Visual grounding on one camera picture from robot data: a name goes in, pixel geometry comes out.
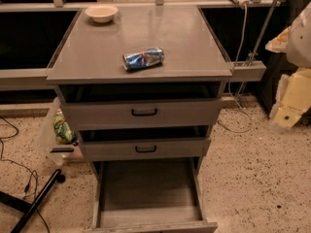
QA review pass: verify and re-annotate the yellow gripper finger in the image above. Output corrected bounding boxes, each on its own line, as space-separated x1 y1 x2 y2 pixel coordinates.
265 27 291 53
269 69 311 129

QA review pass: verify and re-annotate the blue redbull can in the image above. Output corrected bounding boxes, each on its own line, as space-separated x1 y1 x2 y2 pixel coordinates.
122 47 164 71

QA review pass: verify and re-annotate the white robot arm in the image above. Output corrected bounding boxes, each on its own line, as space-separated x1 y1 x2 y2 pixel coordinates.
265 2 311 129

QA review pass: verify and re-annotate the grey drawer cabinet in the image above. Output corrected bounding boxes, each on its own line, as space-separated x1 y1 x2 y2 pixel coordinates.
46 4 233 233

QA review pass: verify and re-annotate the grey bottom drawer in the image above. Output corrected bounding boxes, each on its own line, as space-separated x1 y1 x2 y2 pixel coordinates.
89 158 218 233

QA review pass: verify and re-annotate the grey drawer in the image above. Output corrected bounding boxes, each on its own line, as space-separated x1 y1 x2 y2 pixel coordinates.
61 99 222 130
89 158 218 233
81 138 211 161

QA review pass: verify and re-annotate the grey middle drawer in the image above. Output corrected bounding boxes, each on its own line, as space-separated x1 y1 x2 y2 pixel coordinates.
81 138 211 161

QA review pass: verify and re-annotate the grey top drawer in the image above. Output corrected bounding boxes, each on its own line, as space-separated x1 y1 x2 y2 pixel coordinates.
61 99 222 130

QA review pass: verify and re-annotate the white bowl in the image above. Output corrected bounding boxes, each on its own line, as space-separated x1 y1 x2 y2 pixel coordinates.
85 5 118 23

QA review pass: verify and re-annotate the green snack bag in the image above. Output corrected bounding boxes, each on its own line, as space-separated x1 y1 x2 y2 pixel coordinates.
52 111 75 145

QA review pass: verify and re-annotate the clear plastic storage bin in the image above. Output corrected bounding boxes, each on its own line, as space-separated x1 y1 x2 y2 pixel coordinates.
37 98 83 165

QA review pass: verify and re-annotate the black stand leg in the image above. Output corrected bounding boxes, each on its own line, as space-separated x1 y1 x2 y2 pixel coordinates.
0 169 65 233

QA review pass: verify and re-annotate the white hanging cable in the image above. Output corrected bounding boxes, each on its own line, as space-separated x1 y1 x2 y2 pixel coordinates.
217 3 254 134

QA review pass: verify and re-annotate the black floor cable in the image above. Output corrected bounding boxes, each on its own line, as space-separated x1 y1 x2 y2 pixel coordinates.
0 116 52 233

